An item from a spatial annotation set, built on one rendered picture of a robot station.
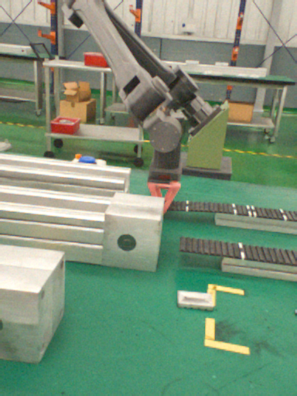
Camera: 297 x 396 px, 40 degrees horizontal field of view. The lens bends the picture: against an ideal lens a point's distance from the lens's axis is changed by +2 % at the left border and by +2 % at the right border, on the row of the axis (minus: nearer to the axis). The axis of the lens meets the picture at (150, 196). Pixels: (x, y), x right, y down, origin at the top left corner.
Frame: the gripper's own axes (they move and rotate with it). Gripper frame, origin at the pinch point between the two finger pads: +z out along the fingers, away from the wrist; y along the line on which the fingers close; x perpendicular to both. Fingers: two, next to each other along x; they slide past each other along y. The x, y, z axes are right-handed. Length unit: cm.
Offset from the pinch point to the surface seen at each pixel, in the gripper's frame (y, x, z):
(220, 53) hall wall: -747, 63, -18
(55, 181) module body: 3.5, -22.7, -4.3
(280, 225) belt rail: 1.6, 25.0, 1.2
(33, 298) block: 45.7, -11.7, -6.3
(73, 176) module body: 4.5, -18.5, -6.1
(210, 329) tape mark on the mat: 36.3, 8.8, 2.5
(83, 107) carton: -477, -132, 59
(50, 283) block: 42.1, -11.0, -5.8
